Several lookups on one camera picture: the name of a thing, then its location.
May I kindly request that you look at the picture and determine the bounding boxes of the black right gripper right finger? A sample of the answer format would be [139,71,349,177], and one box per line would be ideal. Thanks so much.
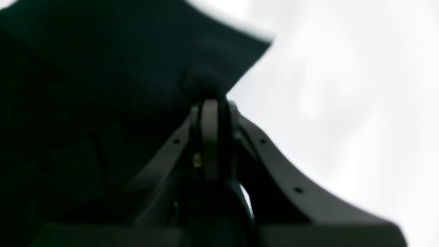
[229,102,407,247]

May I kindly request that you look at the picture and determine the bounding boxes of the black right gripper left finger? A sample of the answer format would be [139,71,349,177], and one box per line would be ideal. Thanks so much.
[33,99,220,247]

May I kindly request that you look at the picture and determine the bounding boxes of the black t-shirt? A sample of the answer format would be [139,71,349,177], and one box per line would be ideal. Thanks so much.
[1,0,270,247]

